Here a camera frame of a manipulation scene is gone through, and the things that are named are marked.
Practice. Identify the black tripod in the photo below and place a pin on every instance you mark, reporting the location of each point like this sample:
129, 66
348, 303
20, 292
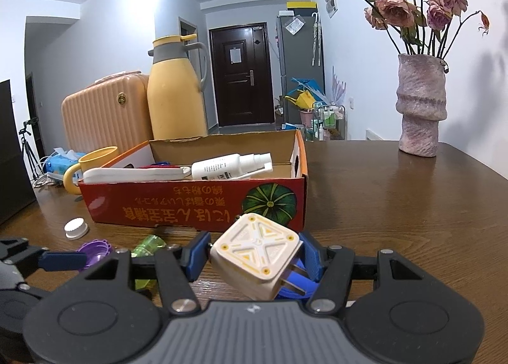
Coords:
27, 145

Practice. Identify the clear plastic bag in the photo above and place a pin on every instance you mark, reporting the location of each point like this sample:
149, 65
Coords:
294, 25

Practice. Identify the orange cardboard box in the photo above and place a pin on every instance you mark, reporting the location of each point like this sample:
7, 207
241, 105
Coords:
178, 209

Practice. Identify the black paper bag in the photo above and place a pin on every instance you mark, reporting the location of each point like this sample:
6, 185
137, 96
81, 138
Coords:
14, 157

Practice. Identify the wall poster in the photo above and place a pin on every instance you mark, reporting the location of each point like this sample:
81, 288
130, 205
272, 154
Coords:
331, 0

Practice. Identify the blue round lid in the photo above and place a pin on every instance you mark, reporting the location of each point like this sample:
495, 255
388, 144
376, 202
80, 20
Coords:
293, 297

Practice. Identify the dark brown door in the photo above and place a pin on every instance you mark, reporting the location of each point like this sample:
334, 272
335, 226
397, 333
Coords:
238, 90

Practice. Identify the yellow thermos jug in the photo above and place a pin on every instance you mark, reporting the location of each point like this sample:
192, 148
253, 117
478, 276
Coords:
174, 102

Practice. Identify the white folded umbrella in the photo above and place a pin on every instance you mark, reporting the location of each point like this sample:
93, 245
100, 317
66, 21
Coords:
316, 38

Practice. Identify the peach ribbed suitcase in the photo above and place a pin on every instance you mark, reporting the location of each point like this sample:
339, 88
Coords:
103, 118

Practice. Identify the white spray bottle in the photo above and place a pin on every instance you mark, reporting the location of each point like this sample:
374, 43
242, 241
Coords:
214, 167

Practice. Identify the purple wall decoration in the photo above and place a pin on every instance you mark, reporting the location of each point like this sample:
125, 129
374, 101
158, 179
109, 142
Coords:
338, 86

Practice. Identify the yellow mug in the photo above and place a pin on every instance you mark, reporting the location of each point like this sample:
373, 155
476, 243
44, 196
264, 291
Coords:
95, 159

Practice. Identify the white brush with red bristles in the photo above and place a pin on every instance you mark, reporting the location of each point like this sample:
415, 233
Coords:
131, 174

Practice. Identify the white ridged cap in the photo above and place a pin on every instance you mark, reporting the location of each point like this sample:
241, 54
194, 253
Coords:
76, 228

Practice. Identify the yellow black box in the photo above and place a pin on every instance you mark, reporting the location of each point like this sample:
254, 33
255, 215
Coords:
301, 5

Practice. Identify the green plastic bottle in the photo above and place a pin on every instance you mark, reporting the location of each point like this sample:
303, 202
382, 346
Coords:
149, 245

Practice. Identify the grey refrigerator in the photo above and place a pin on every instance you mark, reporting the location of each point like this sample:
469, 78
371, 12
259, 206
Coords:
297, 66

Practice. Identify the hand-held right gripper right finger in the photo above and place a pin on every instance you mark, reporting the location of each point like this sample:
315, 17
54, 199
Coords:
313, 256

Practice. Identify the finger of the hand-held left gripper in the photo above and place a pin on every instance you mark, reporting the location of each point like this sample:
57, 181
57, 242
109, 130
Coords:
63, 261

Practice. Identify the white yellow charger plug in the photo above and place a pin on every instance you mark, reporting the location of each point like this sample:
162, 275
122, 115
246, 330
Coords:
254, 249

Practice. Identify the pink textured vase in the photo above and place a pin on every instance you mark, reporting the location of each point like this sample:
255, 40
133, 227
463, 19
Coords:
420, 110

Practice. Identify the yellow watering can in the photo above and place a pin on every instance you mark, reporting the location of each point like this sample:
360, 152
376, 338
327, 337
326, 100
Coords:
303, 100

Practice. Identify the blue plastic item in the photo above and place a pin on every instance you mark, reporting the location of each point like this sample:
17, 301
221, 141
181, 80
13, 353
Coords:
303, 82

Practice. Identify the blue tissue pack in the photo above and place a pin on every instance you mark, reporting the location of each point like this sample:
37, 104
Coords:
59, 165

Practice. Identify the dried pink rose bouquet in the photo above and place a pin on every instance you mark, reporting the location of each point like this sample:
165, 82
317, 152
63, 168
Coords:
391, 6

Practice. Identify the pink bucket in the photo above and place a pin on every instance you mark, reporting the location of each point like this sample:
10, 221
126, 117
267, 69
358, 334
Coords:
307, 117

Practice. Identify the purple ridged cap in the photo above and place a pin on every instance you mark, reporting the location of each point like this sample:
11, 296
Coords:
99, 251

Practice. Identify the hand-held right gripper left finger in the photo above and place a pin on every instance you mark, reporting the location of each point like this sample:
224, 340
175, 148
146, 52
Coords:
196, 256

